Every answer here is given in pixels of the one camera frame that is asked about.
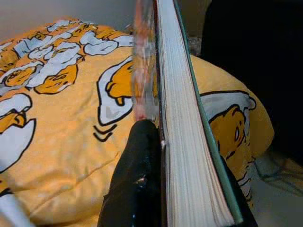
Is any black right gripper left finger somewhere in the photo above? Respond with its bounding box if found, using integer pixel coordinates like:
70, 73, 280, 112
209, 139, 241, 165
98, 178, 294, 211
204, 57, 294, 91
97, 119, 168, 227

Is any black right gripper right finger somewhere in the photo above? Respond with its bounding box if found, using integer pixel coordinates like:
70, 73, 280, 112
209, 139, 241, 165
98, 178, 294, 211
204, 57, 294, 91
220, 155, 258, 227

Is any dark cover paperback book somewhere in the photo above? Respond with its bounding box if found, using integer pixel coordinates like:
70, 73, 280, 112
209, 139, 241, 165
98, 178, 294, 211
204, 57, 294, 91
131, 0, 244, 225

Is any orange yellow cartoon blanket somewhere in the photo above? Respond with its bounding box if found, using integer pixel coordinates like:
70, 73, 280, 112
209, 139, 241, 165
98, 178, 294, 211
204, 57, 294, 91
0, 16, 275, 227

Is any black furniture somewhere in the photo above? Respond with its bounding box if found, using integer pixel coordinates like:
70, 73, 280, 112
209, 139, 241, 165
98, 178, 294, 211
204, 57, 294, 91
201, 0, 303, 166

